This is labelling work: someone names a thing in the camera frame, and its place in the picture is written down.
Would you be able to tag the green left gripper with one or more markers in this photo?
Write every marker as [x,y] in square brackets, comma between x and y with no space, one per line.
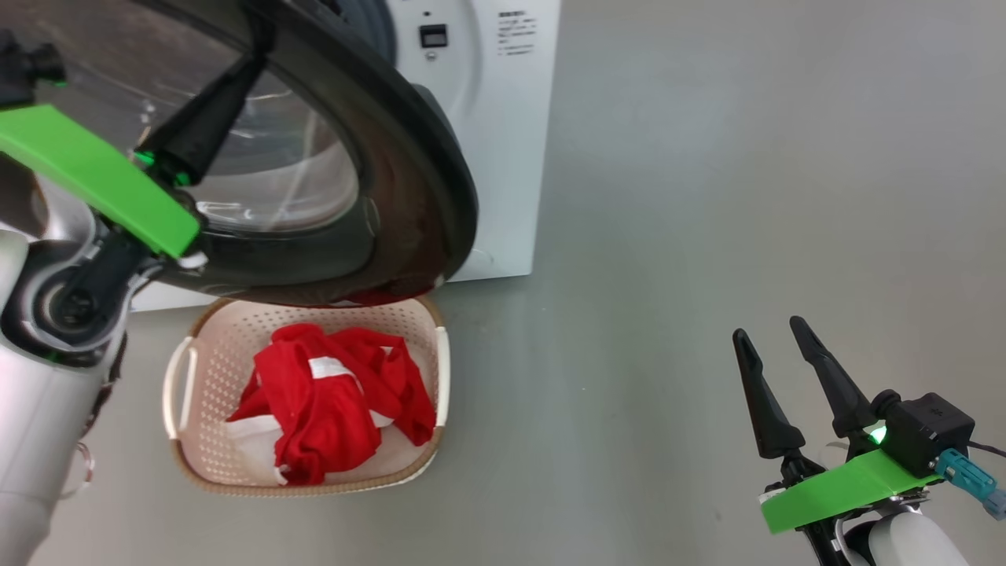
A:
[102,181]

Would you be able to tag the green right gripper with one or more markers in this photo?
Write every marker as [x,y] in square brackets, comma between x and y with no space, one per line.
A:
[849,491]

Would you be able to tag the washing machine door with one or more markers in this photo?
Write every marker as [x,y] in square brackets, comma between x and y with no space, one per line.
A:
[409,196]

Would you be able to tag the red and white garment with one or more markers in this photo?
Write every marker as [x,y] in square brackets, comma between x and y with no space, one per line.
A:
[330,409]

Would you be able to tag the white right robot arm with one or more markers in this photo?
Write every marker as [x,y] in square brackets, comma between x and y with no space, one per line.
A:
[904,542]

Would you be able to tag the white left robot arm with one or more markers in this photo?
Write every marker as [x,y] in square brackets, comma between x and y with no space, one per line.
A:
[39,432]

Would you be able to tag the cream basket with brown rim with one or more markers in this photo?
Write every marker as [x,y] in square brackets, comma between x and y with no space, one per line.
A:
[212,354]

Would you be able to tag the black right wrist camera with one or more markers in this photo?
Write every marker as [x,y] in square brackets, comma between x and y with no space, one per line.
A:
[927,432]

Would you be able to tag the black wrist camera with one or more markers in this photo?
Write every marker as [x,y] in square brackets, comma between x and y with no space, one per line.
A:
[927,432]
[23,67]

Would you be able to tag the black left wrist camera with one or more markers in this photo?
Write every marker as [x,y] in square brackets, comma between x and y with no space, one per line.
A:
[23,67]

